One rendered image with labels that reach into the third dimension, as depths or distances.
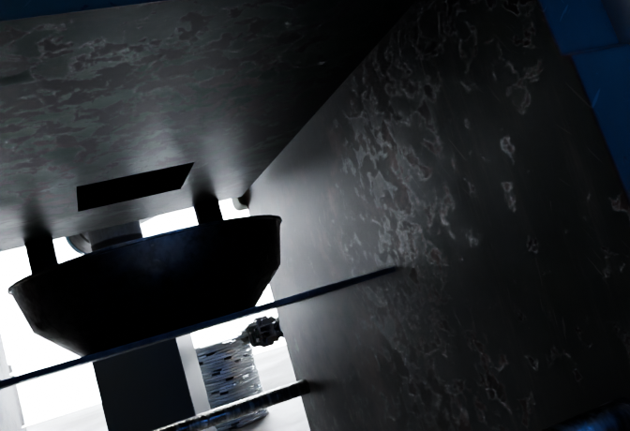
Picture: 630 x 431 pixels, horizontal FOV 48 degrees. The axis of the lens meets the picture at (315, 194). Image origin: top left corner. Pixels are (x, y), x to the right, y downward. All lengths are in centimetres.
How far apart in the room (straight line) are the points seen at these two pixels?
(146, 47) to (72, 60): 5
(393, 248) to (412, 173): 11
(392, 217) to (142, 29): 35
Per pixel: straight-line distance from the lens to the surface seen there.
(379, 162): 73
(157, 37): 51
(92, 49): 50
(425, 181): 65
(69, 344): 85
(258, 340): 207
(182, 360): 153
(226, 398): 222
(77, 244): 175
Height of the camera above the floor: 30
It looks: 8 degrees up
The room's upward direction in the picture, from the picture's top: 17 degrees counter-clockwise
